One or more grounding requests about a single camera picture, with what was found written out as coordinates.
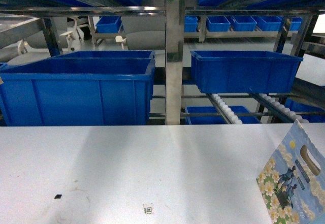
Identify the blue bin on right rollers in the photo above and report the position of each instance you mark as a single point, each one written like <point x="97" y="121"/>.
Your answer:
<point x="220" y="71"/>

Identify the steel rack centre post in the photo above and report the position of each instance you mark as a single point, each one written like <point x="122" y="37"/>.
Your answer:
<point x="174" y="39"/>

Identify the QR code sticker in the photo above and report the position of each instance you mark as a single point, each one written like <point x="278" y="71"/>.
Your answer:
<point x="148" y="208"/>

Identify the flower gift bag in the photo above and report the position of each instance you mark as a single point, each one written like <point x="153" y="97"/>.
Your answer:
<point x="292" y="181"/>

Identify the black square marker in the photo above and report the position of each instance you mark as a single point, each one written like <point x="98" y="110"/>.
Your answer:
<point x="58" y="196"/>

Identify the large blue bin by table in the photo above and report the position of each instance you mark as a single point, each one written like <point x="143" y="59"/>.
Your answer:
<point x="75" y="91"/>

